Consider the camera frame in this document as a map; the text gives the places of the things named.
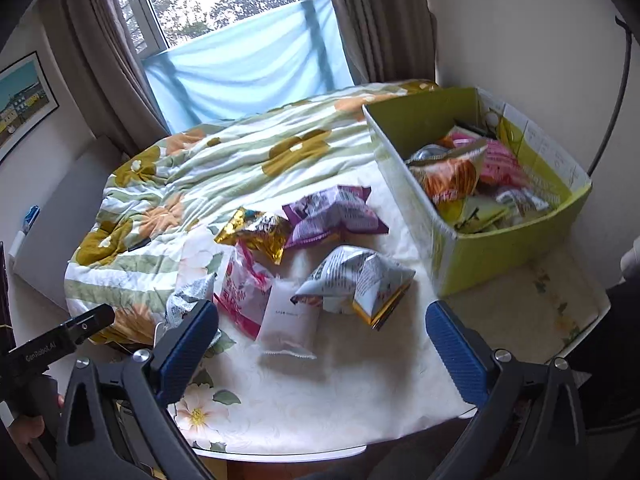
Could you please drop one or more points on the grey headboard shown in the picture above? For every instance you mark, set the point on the grey headboard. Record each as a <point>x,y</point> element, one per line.
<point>65,210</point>

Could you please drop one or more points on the pale green snack packet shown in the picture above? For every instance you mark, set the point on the pale green snack packet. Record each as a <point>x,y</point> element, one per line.
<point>477,215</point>

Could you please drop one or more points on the black curved stand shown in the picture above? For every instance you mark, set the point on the black curved stand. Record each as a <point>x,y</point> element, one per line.
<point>620,85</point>

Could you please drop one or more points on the small white item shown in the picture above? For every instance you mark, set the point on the small white item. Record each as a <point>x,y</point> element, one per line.
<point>16,242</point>

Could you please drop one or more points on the white grey snack packet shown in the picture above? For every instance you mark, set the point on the white grey snack packet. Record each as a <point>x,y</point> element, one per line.
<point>525,201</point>

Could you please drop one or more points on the light blue cloth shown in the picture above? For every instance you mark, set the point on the light blue cloth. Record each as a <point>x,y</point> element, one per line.
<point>240,70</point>

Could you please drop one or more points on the green cardboard box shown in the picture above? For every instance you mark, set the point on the green cardboard box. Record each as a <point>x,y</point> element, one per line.
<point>500,260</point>

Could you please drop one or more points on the floral quilt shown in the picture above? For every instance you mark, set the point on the floral quilt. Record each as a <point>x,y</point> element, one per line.
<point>225,160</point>

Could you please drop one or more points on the white floral tablecloth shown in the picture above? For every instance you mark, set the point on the white floral tablecloth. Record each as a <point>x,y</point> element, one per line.
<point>350,385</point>

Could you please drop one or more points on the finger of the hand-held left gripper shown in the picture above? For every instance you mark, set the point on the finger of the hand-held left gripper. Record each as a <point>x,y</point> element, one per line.
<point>90,324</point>

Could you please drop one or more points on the small blue item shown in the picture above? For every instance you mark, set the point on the small blue item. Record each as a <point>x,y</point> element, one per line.
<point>31,217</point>

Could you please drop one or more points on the orange fries snack packet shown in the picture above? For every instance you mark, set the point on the orange fries snack packet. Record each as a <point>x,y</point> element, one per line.
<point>450,177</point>

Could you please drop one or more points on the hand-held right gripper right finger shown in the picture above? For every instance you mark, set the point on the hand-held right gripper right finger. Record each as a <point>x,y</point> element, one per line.
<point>456,355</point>

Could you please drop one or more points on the white red snack packet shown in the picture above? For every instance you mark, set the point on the white red snack packet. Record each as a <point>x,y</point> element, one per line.
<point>240,290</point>

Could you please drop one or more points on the purple snack packet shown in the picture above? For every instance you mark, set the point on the purple snack packet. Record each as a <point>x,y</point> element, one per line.
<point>330,215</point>

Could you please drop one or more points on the silver snack packet gold edge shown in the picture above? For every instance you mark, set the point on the silver snack packet gold edge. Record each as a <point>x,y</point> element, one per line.
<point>360,275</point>

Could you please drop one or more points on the grey brown curtain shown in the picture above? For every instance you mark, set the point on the grey brown curtain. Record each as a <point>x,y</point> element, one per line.
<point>105,50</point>
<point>380,15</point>

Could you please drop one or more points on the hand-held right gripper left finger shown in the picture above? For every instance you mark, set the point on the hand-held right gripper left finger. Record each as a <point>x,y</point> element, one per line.
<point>187,347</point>

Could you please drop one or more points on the grey white chair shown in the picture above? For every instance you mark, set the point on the grey white chair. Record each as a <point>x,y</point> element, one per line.
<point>631,260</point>

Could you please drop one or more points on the white pink snack packet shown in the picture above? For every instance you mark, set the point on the white pink snack packet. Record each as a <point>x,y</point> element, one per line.
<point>287,320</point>

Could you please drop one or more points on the person's left hand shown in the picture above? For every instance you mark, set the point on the person's left hand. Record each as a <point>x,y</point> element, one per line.
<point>22,430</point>

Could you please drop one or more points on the framed wall poster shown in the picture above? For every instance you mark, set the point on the framed wall poster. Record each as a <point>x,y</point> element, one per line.
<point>22,102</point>

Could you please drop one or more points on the silver blue snack packet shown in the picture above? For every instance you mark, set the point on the silver blue snack packet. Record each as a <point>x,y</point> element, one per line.
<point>185,300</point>

